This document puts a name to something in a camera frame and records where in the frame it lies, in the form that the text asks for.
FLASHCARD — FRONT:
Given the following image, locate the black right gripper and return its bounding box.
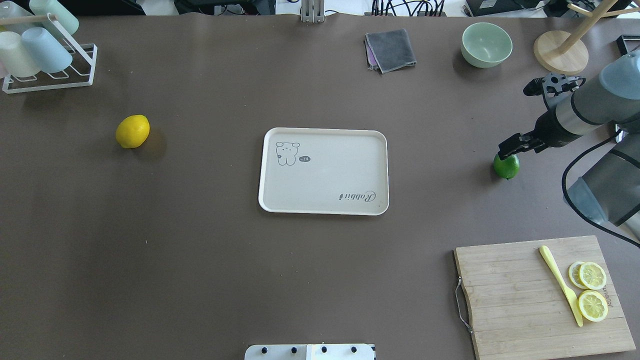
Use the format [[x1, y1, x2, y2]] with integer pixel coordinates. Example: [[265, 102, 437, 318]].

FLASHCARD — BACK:
[[498, 111, 569, 161]]

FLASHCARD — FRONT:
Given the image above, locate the green lime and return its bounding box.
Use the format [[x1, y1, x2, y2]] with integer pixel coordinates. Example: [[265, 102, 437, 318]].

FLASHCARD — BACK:
[[493, 154, 521, 180]]

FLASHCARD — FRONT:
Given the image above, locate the yellow lemon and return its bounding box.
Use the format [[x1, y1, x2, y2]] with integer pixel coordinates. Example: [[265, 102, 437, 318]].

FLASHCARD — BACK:
[[115, 114, 151, 149]]

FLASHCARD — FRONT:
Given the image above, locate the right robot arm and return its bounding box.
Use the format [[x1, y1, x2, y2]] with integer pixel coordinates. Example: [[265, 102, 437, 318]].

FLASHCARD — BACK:
[[495, 49, 640, 247]]

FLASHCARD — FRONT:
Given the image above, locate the cream rabbit tray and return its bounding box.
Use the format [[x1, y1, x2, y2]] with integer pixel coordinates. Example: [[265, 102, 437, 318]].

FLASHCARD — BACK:
[[257, 127, 390, 216]]

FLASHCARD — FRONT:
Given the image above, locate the mint green bowl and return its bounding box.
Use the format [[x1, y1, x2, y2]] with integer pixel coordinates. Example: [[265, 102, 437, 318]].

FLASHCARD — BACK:
[[461, 22, 514, 69]]

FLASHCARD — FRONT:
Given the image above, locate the wooden mug tree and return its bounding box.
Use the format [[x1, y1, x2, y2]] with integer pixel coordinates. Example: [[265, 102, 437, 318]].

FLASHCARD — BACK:
[[533, 0, 640, 76]]

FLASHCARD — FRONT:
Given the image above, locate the lemon slice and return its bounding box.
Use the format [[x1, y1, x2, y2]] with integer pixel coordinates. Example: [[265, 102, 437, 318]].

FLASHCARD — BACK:
[[567, 260, 588, 290], [577, 289, 609, 322], [578, 261, 608, 291]]

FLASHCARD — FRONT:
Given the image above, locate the grey folded cloth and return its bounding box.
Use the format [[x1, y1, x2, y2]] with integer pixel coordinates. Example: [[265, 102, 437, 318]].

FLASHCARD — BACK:
[[364, 28, 417, 75]]

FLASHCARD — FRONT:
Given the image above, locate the yellow plastic knife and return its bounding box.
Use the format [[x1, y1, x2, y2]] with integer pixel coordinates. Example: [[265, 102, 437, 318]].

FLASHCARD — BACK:
[[539, 244, 584, 328]]

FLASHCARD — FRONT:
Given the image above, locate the bamboo cutting board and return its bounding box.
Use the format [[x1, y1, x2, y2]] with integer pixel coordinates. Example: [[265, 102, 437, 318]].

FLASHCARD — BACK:
[[454, 235, 636, 360]]

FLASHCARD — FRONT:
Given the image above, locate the blue plastic cup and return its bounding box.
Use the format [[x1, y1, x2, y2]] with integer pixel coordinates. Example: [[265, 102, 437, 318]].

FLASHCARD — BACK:
[[22, 27, 73, 74]]

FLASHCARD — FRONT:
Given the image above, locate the green plastic cup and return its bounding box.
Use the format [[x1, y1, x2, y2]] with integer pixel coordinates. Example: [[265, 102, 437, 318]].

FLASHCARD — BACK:
[[29, 0, 79, 35]]

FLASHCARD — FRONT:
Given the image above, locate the cream plastic cup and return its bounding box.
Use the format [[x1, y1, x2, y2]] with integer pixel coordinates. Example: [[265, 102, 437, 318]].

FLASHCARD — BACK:
[[0, 30, 41, 78]]

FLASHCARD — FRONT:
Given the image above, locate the pale grey-blue plastic cup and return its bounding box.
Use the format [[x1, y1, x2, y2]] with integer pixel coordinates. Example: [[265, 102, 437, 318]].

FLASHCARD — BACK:
[[0, 0, 37, 35]]

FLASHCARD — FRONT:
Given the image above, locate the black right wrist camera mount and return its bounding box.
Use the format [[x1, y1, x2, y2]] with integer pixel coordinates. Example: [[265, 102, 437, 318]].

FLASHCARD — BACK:
[[522, 72, 586, 111]]

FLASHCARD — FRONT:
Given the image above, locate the aluminium frame post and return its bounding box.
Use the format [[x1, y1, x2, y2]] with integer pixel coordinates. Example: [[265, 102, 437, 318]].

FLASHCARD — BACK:
[[300, 0, 325, 24]]

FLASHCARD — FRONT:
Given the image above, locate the white wire cup rack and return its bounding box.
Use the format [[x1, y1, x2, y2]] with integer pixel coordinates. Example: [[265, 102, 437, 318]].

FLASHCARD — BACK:
[[1, 13, 98, 94]]

